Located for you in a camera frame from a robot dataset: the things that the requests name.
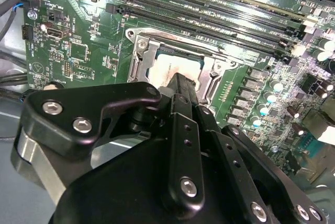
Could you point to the silver CPU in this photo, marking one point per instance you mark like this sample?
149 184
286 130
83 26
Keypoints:
170 64

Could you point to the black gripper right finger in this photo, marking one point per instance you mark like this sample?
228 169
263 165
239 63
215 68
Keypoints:
233 156

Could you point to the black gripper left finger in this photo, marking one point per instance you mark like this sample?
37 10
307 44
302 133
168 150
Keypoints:
65 109

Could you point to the thin metal locking lever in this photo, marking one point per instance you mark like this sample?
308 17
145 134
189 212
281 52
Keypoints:
132 67

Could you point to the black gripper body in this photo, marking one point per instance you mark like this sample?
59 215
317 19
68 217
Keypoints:
117 195

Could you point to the metal socket cover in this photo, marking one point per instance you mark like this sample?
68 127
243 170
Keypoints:
146 51

